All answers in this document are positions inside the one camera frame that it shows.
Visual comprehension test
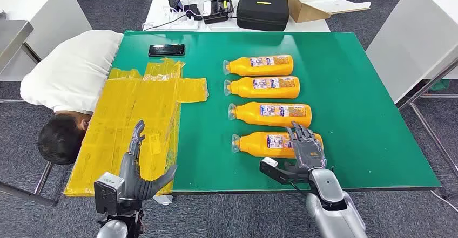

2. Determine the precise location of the white floor cable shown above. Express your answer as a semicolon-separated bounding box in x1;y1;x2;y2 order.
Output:
429;189;458;213

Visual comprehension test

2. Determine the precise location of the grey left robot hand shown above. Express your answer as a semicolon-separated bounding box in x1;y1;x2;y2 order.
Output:
119;120;179;201

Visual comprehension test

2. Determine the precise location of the black desktop device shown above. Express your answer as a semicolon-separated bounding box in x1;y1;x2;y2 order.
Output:
202;0;235;25

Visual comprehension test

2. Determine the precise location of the white table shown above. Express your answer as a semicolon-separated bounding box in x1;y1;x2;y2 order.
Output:
0;0;93;81
142;0;331;33
365;0;458;105

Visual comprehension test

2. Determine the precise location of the white packing sheet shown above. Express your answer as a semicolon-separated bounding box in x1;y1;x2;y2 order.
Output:
293;0;372;16

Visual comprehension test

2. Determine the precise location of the black smartphone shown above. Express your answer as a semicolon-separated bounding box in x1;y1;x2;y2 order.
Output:
148;43;186;58

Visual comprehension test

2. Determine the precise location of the steel table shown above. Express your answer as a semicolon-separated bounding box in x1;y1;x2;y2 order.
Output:
0;10;60;208
396;56;458;200

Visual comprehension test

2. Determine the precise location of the open cardboard box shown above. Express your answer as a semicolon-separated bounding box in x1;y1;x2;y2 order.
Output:
282;0;372;24

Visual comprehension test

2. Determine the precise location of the black carrying case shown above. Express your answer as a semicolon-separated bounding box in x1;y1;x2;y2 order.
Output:
236;0;290;32

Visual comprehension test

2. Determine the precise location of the orange detergent bottle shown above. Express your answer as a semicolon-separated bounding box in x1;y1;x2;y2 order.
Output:
223;54;294;77
224;76;301;99
231;131;325;160
228;101;313;128

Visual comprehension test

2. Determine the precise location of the yellow tape mat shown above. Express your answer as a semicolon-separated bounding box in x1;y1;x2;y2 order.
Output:
63;58;210;198

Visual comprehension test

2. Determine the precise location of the white table foot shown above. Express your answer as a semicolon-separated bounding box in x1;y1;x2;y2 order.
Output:
153;194;173;207

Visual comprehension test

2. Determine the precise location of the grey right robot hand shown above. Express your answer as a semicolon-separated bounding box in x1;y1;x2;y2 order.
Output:
284;121;327;173

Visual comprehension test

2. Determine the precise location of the green plastic crate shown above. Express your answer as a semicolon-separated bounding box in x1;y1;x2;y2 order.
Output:
429;79;452;91

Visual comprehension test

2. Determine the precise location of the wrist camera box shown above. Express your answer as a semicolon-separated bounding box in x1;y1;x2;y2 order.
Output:
93;172;126;216
259;157;312;186

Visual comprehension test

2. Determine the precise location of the white power strip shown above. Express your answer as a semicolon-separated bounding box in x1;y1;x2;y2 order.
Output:
168;17;199;31

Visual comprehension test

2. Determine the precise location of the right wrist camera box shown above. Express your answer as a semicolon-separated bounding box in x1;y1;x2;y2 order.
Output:
259;157;312;186

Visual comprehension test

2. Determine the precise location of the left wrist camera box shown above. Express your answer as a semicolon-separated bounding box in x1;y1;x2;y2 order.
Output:
93;172;126;216

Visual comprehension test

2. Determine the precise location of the person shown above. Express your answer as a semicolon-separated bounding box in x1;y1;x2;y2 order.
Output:
19;29;125;166

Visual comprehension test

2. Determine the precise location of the black power adapter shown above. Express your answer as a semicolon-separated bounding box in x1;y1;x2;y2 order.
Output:
183;4;203;21

